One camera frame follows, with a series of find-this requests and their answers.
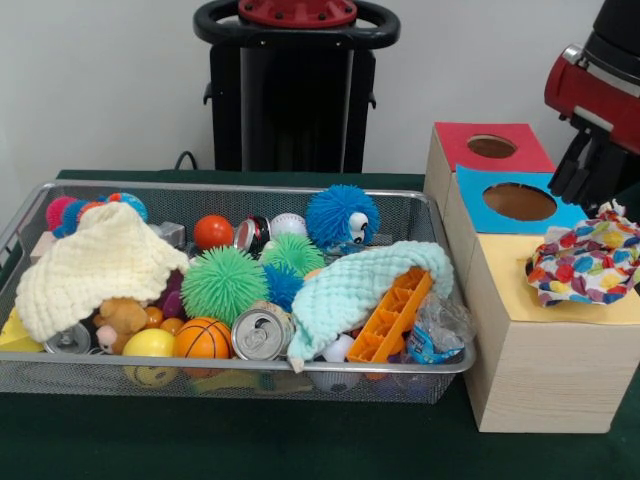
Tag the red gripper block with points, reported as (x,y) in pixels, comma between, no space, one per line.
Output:
(600,95)

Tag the white colourful spotted cloth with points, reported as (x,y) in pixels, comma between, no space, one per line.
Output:
(585,265)

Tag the mint green waffle cloth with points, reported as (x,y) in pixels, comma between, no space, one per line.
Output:
(350,290)

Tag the wooden three-hole box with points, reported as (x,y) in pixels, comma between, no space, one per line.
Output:
(550,370)

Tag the clear mesh bin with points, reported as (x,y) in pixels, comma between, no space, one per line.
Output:
(60,375)

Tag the clear plastic packet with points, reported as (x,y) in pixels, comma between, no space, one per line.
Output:
(440,325)

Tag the orange plastic gear toy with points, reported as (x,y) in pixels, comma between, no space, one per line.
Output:
(392,315)

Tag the large blue spiky ball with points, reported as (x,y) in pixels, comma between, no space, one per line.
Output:
(340,215)

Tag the silver drink can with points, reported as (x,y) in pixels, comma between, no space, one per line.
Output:
(262,335)

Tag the red-orange ball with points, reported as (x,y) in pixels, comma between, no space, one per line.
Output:
(213,231)

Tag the green spiky ball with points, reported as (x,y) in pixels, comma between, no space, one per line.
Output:
(225,285)

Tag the small orange basketball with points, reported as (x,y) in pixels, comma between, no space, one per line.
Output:
(203,340)

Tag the yellow ball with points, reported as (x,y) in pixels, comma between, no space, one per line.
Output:
(150,344)

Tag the small brown teddy bear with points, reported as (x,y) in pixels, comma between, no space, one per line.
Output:
(123,315)

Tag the cream waffle cloth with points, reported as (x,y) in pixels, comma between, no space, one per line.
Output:
(100,265)

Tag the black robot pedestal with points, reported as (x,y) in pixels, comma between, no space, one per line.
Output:
(290,110)

